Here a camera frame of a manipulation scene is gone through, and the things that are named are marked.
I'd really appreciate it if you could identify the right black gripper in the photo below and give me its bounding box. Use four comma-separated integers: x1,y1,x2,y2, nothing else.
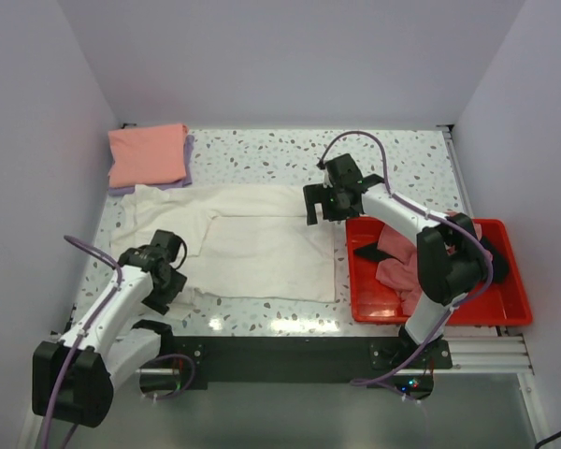
305,181,360,225

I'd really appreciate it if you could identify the white red print t shirt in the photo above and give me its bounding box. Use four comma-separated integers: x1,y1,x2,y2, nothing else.
110,184,335,303

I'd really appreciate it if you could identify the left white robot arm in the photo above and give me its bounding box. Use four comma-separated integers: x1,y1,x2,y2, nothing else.
32,230,187,427

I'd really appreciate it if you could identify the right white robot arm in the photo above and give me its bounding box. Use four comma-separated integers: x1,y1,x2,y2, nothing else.
303,154,494,368

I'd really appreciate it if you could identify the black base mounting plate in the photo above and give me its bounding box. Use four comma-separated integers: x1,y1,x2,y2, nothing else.
138,334,454,398

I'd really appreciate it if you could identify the folded lavender t shirt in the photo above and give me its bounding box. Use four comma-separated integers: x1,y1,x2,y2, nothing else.
108,135,194,197

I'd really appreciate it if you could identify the pink t shirt in bin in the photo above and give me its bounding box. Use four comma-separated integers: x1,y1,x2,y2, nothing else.
375,219,495,319

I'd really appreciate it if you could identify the folded salmon pink t shirt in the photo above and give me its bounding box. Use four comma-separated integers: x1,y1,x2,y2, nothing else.
108,123,188,188

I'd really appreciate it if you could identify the black t shirt in bin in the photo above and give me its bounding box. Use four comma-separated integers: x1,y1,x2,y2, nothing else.
354,237,510,283

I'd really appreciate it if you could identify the red plastic bin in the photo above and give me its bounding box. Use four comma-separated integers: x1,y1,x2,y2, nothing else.
346,217,532,326

